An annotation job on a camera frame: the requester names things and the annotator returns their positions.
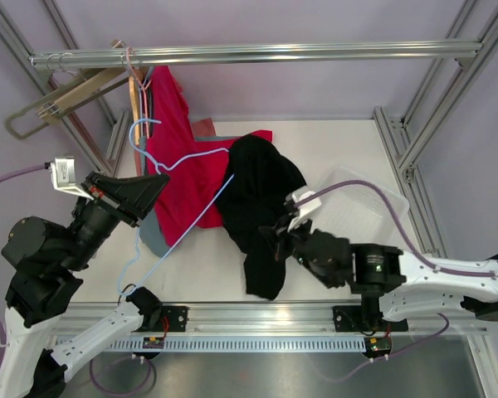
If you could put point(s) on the pink hanger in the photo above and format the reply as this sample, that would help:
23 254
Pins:
139 79

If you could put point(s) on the dusty pink garment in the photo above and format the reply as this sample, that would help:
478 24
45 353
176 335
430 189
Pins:
203 130

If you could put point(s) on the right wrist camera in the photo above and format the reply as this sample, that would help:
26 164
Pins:
301 205

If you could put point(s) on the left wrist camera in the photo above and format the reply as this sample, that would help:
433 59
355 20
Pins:
63 177

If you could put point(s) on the olive green hanger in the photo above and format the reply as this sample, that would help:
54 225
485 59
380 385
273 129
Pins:
25 122

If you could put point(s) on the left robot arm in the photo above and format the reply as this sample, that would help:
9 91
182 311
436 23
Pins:
46 256

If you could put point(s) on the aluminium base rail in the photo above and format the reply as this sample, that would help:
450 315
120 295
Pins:
263 318

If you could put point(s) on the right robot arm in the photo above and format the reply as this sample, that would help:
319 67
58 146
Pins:
393 284

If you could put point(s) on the black t shirt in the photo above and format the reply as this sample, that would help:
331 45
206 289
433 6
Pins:
258 180

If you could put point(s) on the grey t shirt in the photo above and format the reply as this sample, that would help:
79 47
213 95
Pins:
151 235

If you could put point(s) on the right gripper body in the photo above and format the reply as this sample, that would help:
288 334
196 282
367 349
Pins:
285 236

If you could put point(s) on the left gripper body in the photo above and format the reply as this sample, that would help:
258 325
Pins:
111 201

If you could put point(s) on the red t shirt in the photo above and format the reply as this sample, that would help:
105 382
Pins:
192 184

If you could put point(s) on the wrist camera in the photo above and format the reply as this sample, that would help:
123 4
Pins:
301 205
63 177

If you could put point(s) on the white slotted cable duct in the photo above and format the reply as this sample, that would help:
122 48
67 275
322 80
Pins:
257 344

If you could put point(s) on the aluminium hanging rail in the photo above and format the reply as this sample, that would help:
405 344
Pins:
260 53

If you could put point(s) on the light blue wire hanger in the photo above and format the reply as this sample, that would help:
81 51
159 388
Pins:
158 168

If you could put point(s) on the tan wooden clip hanger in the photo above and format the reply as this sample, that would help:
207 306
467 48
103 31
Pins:
100 84

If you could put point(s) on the white plastic basket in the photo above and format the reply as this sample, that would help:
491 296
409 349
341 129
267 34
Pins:
357 212

